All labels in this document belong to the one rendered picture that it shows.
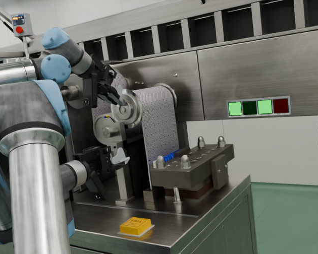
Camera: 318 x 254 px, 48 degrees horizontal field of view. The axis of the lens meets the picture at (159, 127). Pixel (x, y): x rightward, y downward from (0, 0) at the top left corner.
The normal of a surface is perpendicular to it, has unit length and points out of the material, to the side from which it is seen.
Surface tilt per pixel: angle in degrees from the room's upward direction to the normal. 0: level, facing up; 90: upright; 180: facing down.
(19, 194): 59
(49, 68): 90
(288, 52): 90
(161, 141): 90
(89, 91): 81
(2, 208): 124
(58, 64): 90
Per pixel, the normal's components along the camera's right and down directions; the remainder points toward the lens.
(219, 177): 0.83, -0.04
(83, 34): -0.54, 0.19
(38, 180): 0.32, -0.53
